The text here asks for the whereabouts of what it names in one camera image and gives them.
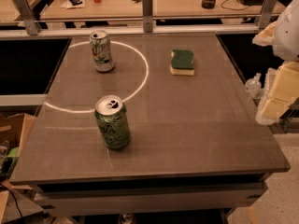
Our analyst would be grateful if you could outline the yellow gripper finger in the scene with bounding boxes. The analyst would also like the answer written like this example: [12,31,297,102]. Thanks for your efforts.
[255,61,299,125]
[252,21,276,47]

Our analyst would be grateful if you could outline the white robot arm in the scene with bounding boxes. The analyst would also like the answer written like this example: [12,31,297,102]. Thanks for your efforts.
[252,0,299,125]

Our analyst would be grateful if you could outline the white 7up can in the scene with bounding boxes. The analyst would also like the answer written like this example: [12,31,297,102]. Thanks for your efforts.
[90,30,115,73]

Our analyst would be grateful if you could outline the green soda can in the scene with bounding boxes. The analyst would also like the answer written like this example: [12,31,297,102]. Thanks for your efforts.
[94,95,130,150]

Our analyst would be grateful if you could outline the can under table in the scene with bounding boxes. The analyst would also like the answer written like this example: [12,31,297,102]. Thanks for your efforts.
[118,214,136,224]

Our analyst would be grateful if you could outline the clear glass bottle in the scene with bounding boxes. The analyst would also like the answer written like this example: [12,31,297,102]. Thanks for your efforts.
[245,73,262,98]

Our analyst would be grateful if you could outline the black mesh cup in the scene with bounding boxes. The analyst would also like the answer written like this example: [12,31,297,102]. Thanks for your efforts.
[202,0,216,9]

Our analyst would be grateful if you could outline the green yellow sponge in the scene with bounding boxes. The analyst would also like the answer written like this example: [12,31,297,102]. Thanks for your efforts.
[170,49,194,76]

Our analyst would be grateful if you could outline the cardboard box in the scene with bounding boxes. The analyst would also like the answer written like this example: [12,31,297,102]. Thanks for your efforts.
[0,113,36,179]

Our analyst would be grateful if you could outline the right metal bracket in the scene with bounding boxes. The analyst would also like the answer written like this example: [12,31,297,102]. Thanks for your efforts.
[255,0,278,29]

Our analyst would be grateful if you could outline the metal bracket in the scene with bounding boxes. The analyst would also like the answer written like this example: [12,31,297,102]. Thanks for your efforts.
[13,0,41,35]
[142,0,153,33]
[255,0,278,29]

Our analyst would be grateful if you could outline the black cable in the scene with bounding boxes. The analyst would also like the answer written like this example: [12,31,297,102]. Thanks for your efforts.
[221,0,253,11]

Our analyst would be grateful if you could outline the middle metal bracket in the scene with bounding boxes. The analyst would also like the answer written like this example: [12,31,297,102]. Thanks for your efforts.
[142,0,153,33]

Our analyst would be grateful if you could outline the left metal bracket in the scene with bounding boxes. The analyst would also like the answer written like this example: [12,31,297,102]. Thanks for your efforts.
[13,0,41,35]

